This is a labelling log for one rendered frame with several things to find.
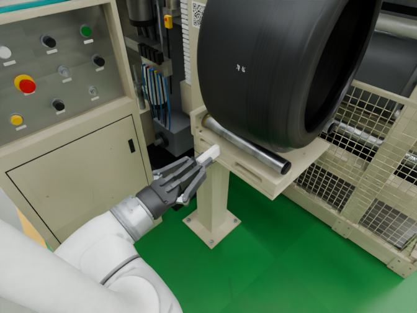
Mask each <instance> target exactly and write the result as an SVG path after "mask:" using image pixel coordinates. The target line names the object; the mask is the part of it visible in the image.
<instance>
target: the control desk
mask: <svg viewBox="0 0 417 313"><path fill-rule="evenodd" d="M153 180H154V179H153V174H152V170H151V165H150V160H149V156H148V151H147V147H146V142H145V137H144V133H143V128H142V124H141V119H140V113H139V110H138V104H137V100H136V95H135V89H134V86H133V80H132V75H131V71H130V66H129V62H128V57H127V52H126V48H125V43H124V39H123V34H122V28H121V25H120V19H119V14H118V10H117V5H116V2H115V0H70V1H64V2H58V3H54V4H47V5H44V6H37V7H31V8H27V9H21V10H17V11H11V12H4V13H0V188H1V189H2V190H3V191H4V193H5V194H6V195H7V196H8V198H9V199H10V200H11V201H12V202H13V203H14V205H15V206H16V207H17V208H18V210H20V211H21V213H22V214H23V215H24V217H25V218H26V219H27V220H28V221H29V222H30V223H31V225H32V226H33V227H34V229H35V230H36V231H37V232H38V233H39V234H40V235H41V237H42V238H43V239H44V241H46V242H47V244H48V245H49V246H50V247H51V249H52V250H53V251H54V252H55V250H56V249H57V248H58V247H59V246H60V245H61V244H62V243H63V242H64V241H65V240H66V239H67V238H68V237H70V236H71V235H72V234H73V233H74V232H75V231H77V230H78V229H79V228H80V227H82V226H83V225H84V224H86V223H87V222H89V221H90V220H92V219H93V218H95V217H97V216H99V215H102V214H104V213H106V212H107V211H109V210H110V209H111V208H112V207H114V206H116V205H117V204H118V203H119V202H120V201H122V200H123V199H125V198H126V197H127V196H129V195H132V196H133V197H134V198H136V197H135V195H136V193H137V192H139V191H140V190H142V189H143V188H144V187H145V186H149V185H150V184H151V182H152V181H153Z"/></svg>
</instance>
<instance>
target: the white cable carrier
mask: <svg viewBox="0 0 417 313"><path fill-rule="evenodd" d="M181 2H183V3H181V7H182V8H181V13H183V14H181V17H182V18H184V19H182V23H183V24H182V28H183V29H182V33H184V34H183V35H182V36H183V37H184V38H183V42H184V43H183V46H184V47H183V48H184V51H185V52H184V55H186V56H184V59H185V60H184V63H185V64H184V67H185V71H186V72H185V75H186V83H188V84H190V85H191V66H190V53H189V28H188V15H187V0H181ZM183 8H184V9H183Z"/></svg>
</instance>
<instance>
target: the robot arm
mask: <svg viewBox="0 0 417 313"><path fill-rule="evenodd" d="M219 154H220V147H219V146H218V145H217V144H215V145H214V146H212V147H211V148H209V149H208V150H207V151H206V152H205V153H204V152H202V153H200V154H199V155H197V156H196V157H194V156H192V157H191V158H189V157H188V156H185V157H183V158H181V159H179V160H177V161H175V162H174V163H171V164H170V165H168V166H165V167H164V168H162V169H158V170H153V171H152V174H153V177H154V180H153V181H152V182H151V184H150V185H149V186H145V187H144V188H143V189H142V190H140V191H139V192H137V193H136V195H135V197H136V198H134V197H133V196H132V195H129V196H127V197H126V198H125V199H123V200H122V201H120V202H119V203H118V204H117V205H116V206H114V207H112V208H111V209H110V210H109V211H107V212H106V213H104V214H102V215H99V216H97V217H95V218H93V219H92V220H90V221H89V222H87V223H86V224H84V225H83V226H82V227H80V228H79V229H78V230H77V231H75V232H74V233H73V234H72V235H71V236H70V237H68V238H67V239H66V240H65V241H64V242H63V243H62V244H61V245H60V246H59V247H58V248H57V249H56V250H55V252H54V253H53V252H51V251H50V250H48V249H47V248H45V247H44V246H42V245H41V244H39V243H38V242H36V241H35V240H33V239H32V238H30V237H28V236H27V235H26V234H24V233H22V232H21V231H20V230H18V229H16V228H15V227H13V226H12V225H10V224H8V223H7V222H5V221H3V220H2V219H0V297H2V298H4V299H7V300H9V301H12V302H14V303H16V304H19V305H21V306H24V307H26V308H28V309H31V310H33V311H35V312H38V313H183V311H182V309H181V306H180V304H179V302H178V300H177V299H176V297H175V296H174V294H173V293H172V292H171V290H170V289H169V288H168V286H167V285H166V283H165V282H164V281H163V280H162V279H161V278H160V276H159V275H158V274H157V273H156V271H155V270H154V269H153V268H152V267H151V266H150V265H148V264H147V263H146V262H145V261H144V260H143V259H142V257H141V256H140V255H139V254H138V252H137V251H136V249H135V247H134V246H133V244H134V243H135V242H136V241H138V240H139V239H140V238H141V237H142V236H143V235H144V234H146V233H147V232H148V231H149V230H150V229H151V228H153V227H154V226H155V223H154V222H153V219H154V220H157V219H158V218H160V217H161V216H162V215H163V214H164V213H165V212H166V211H167V210H168V209H169V208H170V207H171V206H175V205H176V204H183V205H184V206H185V207H187V206H189V203H190V200H191V197H192V196H193V195H194V194H195V192H196V191H197V190H198V188H199V187H200V185H201V184H202V183H203V182H204V180H205V179H206V177H207V174H206V170H205V169H206V168H207V167H209V166H210V165H211V164H212V163H213V159H215V158H216V157H217V156H219ZM188 184H190V185H189V186H188V187H187V189H186V190H185V191H184V194H181V196H180V197H179V195H180V193H181V192H182V191H183V190H184V188H185V187H186V186H187V185H188Z"/></svg>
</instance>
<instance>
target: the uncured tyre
mask: <svg viewBox="0 0 417 313"><path fill-rule="evenodd" d="M382 3H383V0H207V3H206V5H205V9H204V13H203V16H202V20H201V23H200V29H199V36H198V42H197V73H198V78H199V86H200V92H201V95H202V99H203V102H204V104H205V107H206V109H207V110H208V113H209V114H210V115H211V116H212V117H213V119H214V120H216V121H217V122H218V123H219V124H220V125H221V126H222V127H223V128H224V129H227V130H229V131H230V132H233V133H234V134H236V135H239V136H241V137H243V138H245V139H247V140H249V141H251V142H253V143H255V144H257V145H259V146H261V147H263V148H265V149H267V150H270V151H272V152H279V153H287V152H291V151H294V150H297V149H299V148H303V147H306V146H307V145H308V144H310V143H311V142H312V141H314V139H316V138H317V136H318V135H319V134H320V133H321V131H322V130H323V129H324V128H325V127H326V125H327V124H328V122H329V121H330V120H331V118H332V117H333V115H334V113H335V112H336V110H337V109H338V107H339V105H340V104H341V102H342V100H343V98H344V97H345V95H346V93H347V91H348V89H349V87H350V85H351V83H352V81H353V79H354V77H355V75H356V73H357V71H358V69H359V67H360V64H361V62H362V59H363V57H364V55H365V52H366V50H367V47H368V45H369V42H370V40H371V37H372V34H373V32H374V29H375V26H376V23H377V19H378V17H379V14H380V10H381V7H382ZM236 61H239V62H242V63H245V64H248V65H247V70H246V76H244V75H241V74H239V73H235V66H236Z"/></svg>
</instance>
